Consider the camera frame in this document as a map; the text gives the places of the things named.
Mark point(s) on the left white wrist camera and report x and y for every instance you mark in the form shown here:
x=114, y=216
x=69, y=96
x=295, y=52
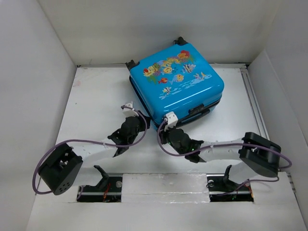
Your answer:
x=128, y=110

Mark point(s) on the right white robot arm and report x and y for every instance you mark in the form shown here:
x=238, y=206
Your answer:
x=255, y=155

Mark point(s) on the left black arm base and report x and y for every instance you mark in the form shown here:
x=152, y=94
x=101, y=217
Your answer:
x=107, y=190

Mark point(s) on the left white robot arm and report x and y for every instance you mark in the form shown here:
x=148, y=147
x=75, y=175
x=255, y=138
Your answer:
x=58, y=169

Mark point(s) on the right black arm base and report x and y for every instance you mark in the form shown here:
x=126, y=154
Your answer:
x=221, y=189

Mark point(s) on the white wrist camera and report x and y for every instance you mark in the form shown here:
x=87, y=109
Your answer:
x=171, y=120
x=128, y=110

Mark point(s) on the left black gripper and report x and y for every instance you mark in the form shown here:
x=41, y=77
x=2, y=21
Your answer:
x=141, y=121

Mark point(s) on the blue kids suitcase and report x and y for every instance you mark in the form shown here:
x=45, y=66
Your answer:
x=177, y=79

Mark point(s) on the aluminium frame rail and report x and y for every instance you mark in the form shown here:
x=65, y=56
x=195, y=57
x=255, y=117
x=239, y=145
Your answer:
x=253, y=102

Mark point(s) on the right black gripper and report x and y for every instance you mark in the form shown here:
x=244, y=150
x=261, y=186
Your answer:
x=162, y=134

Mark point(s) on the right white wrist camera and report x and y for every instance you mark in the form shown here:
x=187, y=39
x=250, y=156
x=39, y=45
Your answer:
x=171, y=120

